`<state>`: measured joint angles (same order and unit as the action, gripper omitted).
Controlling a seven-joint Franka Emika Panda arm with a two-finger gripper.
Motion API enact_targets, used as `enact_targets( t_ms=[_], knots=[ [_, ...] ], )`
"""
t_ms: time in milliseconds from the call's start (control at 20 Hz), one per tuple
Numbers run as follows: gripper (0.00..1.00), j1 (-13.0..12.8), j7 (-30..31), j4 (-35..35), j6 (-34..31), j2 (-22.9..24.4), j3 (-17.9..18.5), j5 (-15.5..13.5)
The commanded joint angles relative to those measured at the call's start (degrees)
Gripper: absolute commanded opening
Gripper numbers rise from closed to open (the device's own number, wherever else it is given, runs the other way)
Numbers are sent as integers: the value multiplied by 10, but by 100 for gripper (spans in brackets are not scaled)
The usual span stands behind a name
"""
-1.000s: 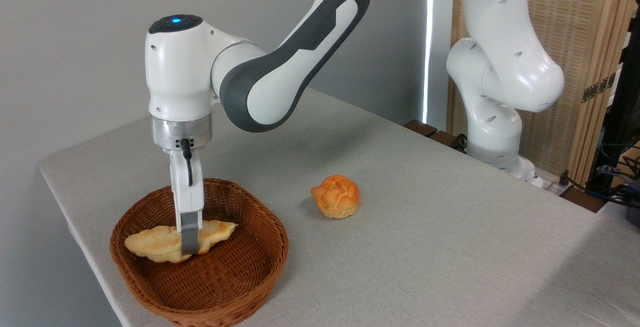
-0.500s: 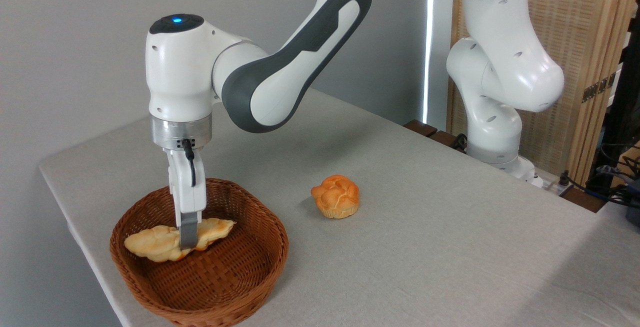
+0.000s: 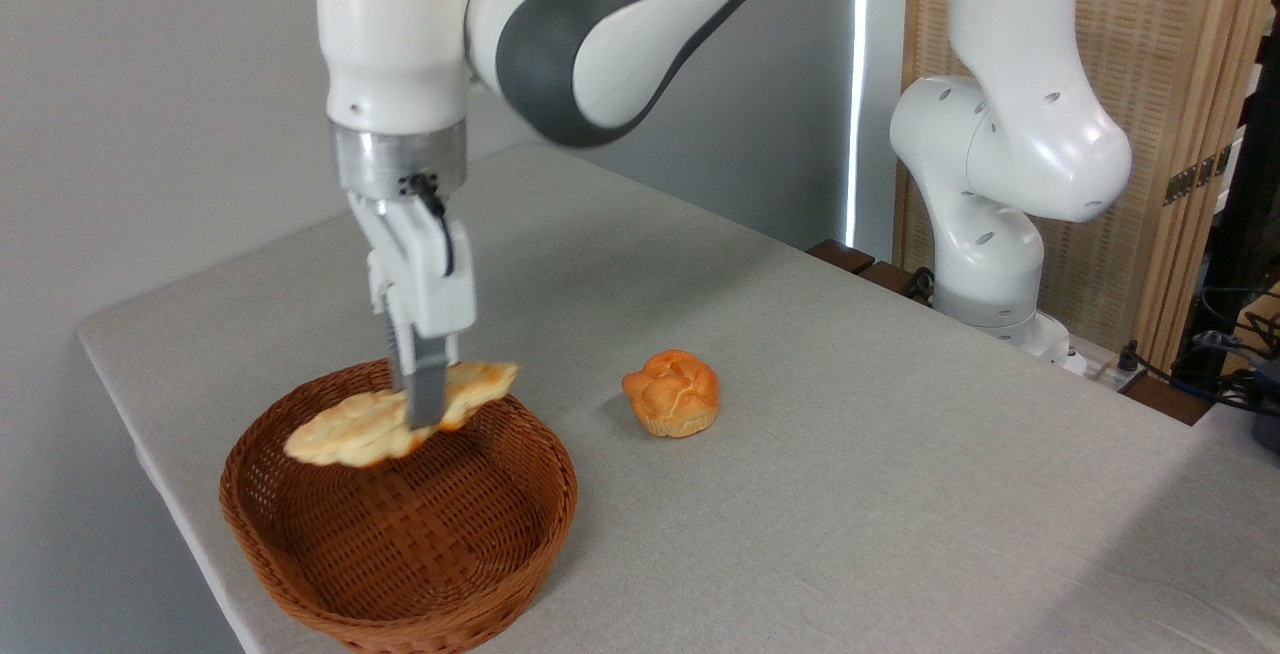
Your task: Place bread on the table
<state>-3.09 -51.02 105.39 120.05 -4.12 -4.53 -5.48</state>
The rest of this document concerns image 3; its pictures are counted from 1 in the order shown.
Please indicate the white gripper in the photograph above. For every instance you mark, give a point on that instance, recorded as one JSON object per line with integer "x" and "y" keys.
{"x": 425, "y": 274}

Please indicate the long braided bread loaf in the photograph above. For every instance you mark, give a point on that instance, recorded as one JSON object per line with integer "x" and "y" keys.
{"x": 350, "y": 429}

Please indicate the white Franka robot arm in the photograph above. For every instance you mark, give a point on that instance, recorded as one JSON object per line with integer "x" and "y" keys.
{"x": 400, "y": 34}

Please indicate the round orange bread bun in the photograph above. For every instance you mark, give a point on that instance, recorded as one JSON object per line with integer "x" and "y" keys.
{"x": 672, "y": 392}

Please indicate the brown wicker basket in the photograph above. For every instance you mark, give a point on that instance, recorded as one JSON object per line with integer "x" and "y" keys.
{"x": 450, "y": 554}

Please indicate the dark wooden block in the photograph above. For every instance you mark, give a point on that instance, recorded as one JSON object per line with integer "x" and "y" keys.
{"x": 842, "y": 255}
{"x": 1165, "y": 399}
{"x": 888, "y": 278}

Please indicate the grey tablecloth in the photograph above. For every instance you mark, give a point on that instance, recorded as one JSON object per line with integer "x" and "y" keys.
{"x": 850, "y": 454}

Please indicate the brass screen hinge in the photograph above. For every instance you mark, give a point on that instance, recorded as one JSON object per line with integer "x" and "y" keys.
{"x": 1197, "y": 175}

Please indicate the black metal stand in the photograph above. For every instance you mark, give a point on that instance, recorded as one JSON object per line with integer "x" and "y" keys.
{"x": 1245, "y": 214}

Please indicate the blue grey box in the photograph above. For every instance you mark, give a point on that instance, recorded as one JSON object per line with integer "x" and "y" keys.
{"x": 1268, "y": 414}

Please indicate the white vertical frame post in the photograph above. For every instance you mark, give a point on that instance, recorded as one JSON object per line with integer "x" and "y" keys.
{"x": 885, "y": 84}

